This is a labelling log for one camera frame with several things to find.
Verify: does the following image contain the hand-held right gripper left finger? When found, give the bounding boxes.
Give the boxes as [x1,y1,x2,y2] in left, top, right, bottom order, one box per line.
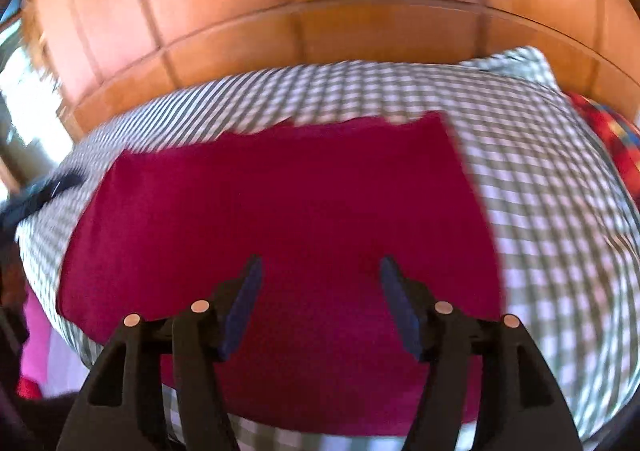
[57,255,264,451]

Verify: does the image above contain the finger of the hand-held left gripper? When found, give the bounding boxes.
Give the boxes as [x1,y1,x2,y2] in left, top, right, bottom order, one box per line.
[0,170,85,233]

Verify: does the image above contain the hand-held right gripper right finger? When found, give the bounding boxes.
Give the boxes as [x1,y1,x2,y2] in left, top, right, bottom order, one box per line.
[379,256,583,451]

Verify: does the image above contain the maroon pants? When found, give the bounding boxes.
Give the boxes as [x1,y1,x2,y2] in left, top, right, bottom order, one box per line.
[56,111,505,437]

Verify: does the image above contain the pink cloth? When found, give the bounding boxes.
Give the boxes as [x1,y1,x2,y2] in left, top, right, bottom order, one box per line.
[19,288,57,384]

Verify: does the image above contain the green checked bed sheet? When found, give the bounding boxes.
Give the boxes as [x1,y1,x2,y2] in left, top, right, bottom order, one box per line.
[15,58,640,451]

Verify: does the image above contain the green checked pillow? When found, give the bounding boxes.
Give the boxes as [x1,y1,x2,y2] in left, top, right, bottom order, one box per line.
[459,46,559,88]

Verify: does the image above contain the multicolour plaid pillow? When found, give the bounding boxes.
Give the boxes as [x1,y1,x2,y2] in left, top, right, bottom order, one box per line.
[566,91,640,199]

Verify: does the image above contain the wooden wardrobe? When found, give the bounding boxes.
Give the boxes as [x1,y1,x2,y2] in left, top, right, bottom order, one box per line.
[20,0,640,144]

